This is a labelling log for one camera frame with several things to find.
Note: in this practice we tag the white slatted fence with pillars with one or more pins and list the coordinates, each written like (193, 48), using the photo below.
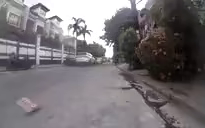
(23, 51)

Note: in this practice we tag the flowering bush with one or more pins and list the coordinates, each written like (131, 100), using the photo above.
(156, 50)

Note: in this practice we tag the grey concrete pavement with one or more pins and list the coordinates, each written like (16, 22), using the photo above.
(190, 96)

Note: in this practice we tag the grey asphalt road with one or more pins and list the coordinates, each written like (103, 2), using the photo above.
(73, 93)

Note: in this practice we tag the tall palm tree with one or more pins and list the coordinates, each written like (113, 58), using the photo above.
(76, 26)

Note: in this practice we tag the pale multi-storey building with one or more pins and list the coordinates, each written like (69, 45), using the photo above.
(23, 20)

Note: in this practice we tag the large dark tree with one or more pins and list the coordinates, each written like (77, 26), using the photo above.
(118, 23)

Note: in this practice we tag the dark low bush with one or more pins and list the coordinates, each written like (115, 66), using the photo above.
(20, 64)

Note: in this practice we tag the white car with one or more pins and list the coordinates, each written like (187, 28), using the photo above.
(84, 58)

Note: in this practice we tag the dark kerb gutter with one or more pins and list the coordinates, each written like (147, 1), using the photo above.
(146, 96)

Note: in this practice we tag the green bush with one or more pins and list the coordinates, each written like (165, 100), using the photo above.
(128, 45)

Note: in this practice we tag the pale flat debris piece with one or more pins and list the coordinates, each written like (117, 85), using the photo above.
(27, 104)

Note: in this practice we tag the dark car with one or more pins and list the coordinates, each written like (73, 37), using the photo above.
(70, 60)

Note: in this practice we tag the small palm tree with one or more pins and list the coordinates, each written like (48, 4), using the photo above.
(85, 31)

